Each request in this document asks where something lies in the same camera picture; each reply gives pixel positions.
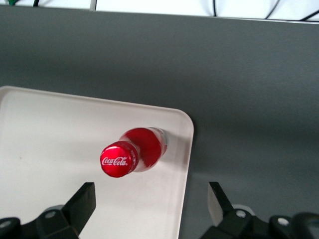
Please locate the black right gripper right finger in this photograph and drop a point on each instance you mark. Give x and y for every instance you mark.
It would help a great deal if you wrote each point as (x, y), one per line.
(221, 209)

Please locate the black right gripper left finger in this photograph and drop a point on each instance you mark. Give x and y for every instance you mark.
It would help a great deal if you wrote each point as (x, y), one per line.
(79, 206)

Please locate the red coca-cola bottle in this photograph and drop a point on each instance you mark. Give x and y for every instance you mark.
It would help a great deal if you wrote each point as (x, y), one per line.
(144, 147)

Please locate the white rectangular tray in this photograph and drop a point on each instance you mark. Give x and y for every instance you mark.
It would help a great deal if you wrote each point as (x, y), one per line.
(62, 129)

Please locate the grey vertical post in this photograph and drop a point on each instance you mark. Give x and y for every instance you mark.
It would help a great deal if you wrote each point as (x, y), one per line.
(93, 4)

